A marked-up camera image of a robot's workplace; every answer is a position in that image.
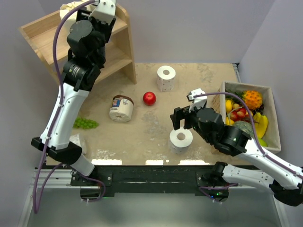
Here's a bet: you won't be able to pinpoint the paper roll cartoon label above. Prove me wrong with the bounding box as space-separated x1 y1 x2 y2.
59 1 88 36

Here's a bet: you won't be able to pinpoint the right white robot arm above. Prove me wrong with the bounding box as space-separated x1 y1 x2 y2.
170 106 303 207

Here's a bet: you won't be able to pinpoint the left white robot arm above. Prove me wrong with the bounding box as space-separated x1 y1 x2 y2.
31 9 116 185

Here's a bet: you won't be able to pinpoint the wooden three-tier shelf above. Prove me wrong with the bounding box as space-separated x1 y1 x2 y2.
19 4 136 83

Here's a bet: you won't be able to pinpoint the white paper towel roll front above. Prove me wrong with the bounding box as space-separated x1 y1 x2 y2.
168 127 193 154

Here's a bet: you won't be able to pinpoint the red apple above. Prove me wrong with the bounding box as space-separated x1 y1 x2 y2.
143 91 157 106

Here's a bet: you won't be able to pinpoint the yellow lemon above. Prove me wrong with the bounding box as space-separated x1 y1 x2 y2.
225 99 234 114

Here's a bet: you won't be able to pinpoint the floral paper towel roll back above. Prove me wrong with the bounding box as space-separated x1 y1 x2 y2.
157 65 176 92

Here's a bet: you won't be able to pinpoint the red cherries cluster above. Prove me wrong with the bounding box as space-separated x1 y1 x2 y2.
230 107 253 122

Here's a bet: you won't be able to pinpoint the green melon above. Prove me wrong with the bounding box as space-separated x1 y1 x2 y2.
233 121 254 138

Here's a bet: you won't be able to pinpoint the pineapple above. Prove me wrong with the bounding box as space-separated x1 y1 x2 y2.
226 90 263 110

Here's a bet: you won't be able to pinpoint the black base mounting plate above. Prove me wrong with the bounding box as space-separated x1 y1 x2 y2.
71 165 229 201

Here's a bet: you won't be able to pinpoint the yellow bananas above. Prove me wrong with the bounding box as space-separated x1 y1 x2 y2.
253 112 268 138

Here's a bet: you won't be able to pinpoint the green pear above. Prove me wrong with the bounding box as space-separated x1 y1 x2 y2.
258 138 267 147

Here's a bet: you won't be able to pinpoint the wicker basket with liner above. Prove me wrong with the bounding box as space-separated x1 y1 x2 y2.
213 82 281 153

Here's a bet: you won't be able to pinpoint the green grapes bunch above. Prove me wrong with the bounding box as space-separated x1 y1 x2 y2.
73 117 99 130

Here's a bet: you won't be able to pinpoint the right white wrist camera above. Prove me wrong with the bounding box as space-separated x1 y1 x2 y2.
187 88 207 112

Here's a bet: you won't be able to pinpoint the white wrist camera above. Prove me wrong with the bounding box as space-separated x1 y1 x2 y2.
187 88 207 112
89 0 116 24

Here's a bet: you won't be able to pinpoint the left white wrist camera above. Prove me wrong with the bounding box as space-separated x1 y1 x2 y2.
89 0 116 24

